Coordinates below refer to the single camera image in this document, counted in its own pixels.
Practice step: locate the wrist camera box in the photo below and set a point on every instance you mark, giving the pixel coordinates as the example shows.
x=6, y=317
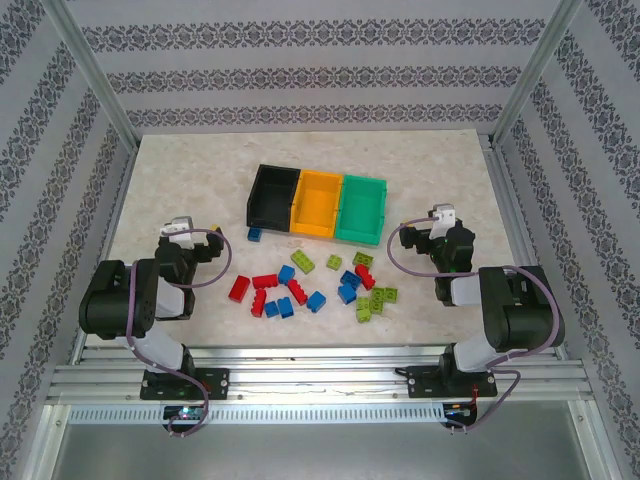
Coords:
x=444, y=217
x=177, y=227

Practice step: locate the green plastic bin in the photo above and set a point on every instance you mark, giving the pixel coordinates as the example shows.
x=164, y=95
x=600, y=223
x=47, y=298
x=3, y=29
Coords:
x=360, y=210

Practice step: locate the small electronics board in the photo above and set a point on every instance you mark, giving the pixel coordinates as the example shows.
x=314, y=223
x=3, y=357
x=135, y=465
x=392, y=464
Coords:
x=460, y=411
x=185, y=413

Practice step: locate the aluminium frame post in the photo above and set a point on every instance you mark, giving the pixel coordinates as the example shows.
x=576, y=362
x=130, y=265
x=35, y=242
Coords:
x=94, y=75
x=531, y=75

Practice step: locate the grey metal panel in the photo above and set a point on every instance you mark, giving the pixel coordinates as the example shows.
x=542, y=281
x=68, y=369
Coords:
x=320, y=455

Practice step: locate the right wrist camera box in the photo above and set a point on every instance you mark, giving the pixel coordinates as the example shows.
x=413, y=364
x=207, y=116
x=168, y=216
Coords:
x=444, y=217

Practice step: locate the blue lego brick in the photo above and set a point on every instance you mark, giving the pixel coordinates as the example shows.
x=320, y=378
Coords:
x=255, y=234
x=350, y=278
x=316, y=302
x=346, y=294
x=285, y=307
x=286, y=274
x=271, y=309

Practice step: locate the aluminium rail frame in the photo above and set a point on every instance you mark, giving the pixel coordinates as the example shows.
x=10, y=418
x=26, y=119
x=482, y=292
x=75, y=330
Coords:
x=320, y=375

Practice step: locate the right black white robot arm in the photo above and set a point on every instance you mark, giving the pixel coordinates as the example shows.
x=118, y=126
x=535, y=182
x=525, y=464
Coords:
x=525, y=310

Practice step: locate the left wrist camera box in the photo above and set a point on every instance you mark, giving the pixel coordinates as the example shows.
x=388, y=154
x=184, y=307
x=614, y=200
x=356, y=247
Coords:
x=177, y=227

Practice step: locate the black plastic bin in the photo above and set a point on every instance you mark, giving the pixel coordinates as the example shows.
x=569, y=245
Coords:
x=272, y=195

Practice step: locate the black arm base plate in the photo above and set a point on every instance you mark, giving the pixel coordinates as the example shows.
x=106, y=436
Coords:
x=420, y=382
x=217, y=382

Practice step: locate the yellow plastic bin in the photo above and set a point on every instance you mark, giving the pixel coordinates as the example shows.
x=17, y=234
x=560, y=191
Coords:
x=315, y=200

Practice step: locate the red lego brick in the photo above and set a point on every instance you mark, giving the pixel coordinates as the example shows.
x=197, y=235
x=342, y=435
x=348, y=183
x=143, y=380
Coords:
x=297, y=292
x=239, y=288
x=264, y=281
x=365, y=277
x=259, y=303

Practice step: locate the aluminium side rail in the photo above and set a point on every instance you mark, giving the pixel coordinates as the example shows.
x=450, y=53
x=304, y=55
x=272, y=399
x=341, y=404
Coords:
x=116, y=200
x=517, y=225

